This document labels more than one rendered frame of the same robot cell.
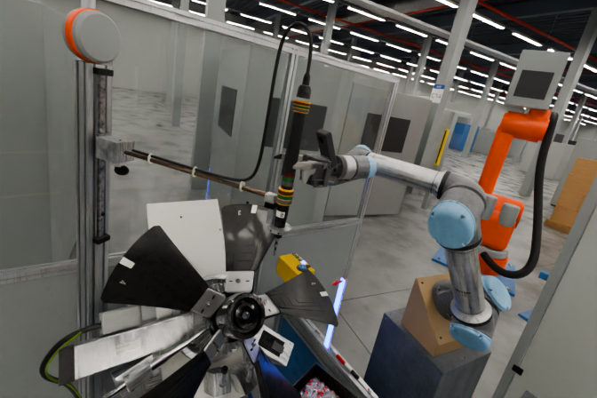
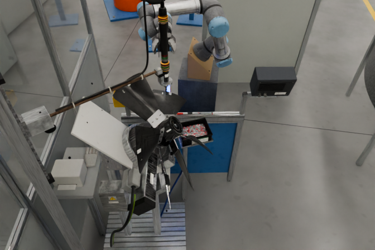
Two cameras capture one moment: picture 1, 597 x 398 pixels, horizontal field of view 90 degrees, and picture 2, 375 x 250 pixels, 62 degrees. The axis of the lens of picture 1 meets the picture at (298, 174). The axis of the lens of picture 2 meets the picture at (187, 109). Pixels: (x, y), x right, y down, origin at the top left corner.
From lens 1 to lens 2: 1.14 m
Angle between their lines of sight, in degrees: 54
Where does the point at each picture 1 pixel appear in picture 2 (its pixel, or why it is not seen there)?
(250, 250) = (148, 102)
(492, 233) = not seen: outside the picture
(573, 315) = not seen: hidden behind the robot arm
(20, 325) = not seen: outside the picture
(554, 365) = not seen: hidden behind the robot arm
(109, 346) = (149, 184)
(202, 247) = (107, 125)
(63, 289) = (30, 231)
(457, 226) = (224, 27)
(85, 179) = (28, 155)
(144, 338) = (151, 172)
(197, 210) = (86, 111)
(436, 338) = (208, 72)
